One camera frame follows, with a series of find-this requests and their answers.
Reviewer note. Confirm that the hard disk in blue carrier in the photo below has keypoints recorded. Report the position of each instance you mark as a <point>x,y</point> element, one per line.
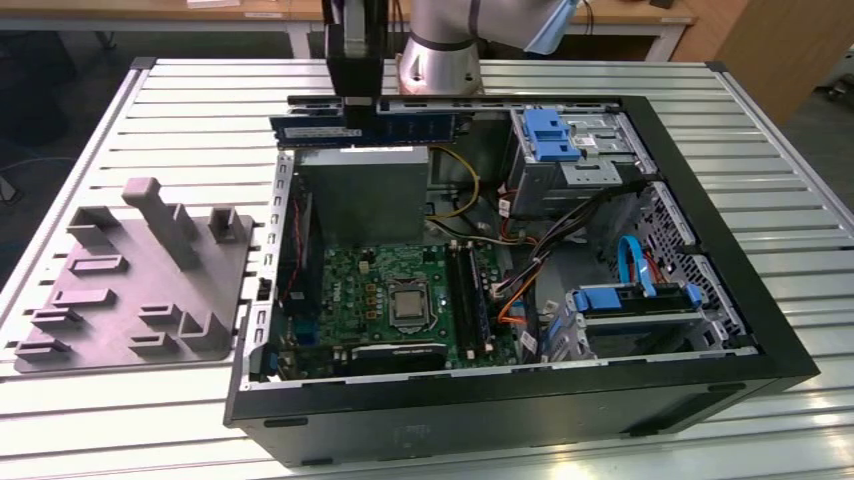
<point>603,300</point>

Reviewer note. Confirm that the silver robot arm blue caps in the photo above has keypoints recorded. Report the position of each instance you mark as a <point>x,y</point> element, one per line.
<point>441,55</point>

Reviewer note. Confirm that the black open PC case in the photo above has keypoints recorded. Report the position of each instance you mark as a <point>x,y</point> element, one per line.
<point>467,425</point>

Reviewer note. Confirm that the silver drive cage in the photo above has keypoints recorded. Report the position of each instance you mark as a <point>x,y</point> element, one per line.
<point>594,175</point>

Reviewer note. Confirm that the black chair base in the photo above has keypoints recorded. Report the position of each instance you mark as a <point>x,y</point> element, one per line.
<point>837,90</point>

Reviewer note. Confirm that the silver CPU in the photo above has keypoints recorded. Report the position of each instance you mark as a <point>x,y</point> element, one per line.
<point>409,305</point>

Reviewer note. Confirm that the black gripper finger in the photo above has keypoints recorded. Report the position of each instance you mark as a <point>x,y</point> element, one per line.
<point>361,125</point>

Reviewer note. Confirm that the green motherboard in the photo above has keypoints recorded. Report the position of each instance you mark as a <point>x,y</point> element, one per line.
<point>347,280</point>

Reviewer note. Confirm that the black CPU socket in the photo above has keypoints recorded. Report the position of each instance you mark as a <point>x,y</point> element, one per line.
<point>409,285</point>

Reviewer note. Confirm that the wooden cabinet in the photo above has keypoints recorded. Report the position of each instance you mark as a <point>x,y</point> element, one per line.
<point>768,50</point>

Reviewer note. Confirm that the wooden desk white legs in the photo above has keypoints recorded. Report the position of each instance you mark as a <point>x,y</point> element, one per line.
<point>167,14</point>

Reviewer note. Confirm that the silver disk bay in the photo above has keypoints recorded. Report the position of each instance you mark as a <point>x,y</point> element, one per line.
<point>701,327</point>

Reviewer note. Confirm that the grey power supply unit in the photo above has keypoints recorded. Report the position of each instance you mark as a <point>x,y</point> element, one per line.
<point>367,200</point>

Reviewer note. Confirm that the blue drive latch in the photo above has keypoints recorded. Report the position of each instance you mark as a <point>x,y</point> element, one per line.
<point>547,140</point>

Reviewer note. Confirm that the grey parts rack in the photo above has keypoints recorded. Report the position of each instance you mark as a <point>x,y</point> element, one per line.
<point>134,285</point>

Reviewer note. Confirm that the black graphics card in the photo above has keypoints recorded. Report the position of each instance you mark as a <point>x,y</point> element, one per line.
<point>401,352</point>

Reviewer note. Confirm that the white paper box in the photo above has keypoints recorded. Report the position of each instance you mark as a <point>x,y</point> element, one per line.
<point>214,3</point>

